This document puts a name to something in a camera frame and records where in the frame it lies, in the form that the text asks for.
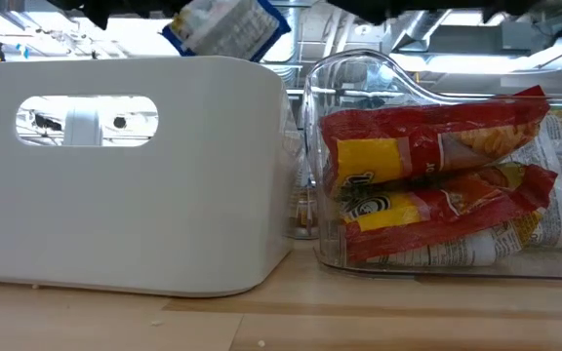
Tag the silver spiral ceiling duct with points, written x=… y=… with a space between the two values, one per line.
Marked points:
x=420 y=31

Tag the red yellow ramen packet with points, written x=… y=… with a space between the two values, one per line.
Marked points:
x=408 y=127
x=432 y=219

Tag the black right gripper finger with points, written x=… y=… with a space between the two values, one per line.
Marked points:
x=383 y=10

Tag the large clear plastic bin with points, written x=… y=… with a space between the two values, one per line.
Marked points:
x=354 y=73

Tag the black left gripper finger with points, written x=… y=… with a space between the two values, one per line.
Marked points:
x=149 y=6

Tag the white building column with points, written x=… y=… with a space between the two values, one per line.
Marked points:
x=82 y=127

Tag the silver ceiling air duct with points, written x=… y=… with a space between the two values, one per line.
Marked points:
x=295 y=49

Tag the blue yellow ramen packet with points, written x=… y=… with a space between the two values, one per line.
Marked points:
x=232 y=29

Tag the white plastic bin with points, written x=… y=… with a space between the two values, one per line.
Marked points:
x=139 y=219

